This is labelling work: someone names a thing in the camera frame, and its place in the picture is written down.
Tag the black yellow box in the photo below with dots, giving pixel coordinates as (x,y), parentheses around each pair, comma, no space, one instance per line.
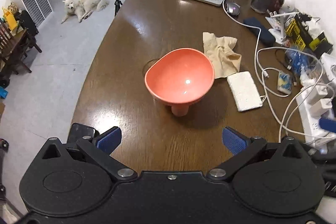
(305,32)

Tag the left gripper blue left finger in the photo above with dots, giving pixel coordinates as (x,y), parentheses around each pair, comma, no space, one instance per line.
(107,141)

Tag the white phone charger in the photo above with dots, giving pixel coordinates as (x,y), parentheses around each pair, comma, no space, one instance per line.
(321,107)
(317,93)

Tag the white drawer shelf unit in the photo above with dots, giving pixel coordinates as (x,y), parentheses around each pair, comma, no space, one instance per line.
(39,10)

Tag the computer mouse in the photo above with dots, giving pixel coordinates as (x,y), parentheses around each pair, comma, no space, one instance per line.
(233,9)

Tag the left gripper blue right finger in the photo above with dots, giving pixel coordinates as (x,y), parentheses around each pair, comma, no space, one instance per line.
(236,142)

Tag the white power strip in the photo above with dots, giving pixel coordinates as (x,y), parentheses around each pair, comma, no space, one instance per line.
(314,134)

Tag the dark wooden chair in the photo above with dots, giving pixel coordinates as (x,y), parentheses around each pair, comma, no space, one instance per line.
(14,47)

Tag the blue patterned sponge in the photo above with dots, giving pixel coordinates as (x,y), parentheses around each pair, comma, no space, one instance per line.
(244,91)

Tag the white dog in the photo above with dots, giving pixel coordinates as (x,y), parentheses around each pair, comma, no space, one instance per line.
(82,9)

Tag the dark blue glasses case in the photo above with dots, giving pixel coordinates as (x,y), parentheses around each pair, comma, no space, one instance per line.
(259,30)

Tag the blue plastic bag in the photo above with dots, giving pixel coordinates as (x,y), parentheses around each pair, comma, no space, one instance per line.
(299,61)

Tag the orange footed bowl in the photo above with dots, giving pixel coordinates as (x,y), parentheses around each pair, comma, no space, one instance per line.
(180,79)

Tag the beige cleaning cloth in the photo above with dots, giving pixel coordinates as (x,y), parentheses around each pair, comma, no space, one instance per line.
(220,51)

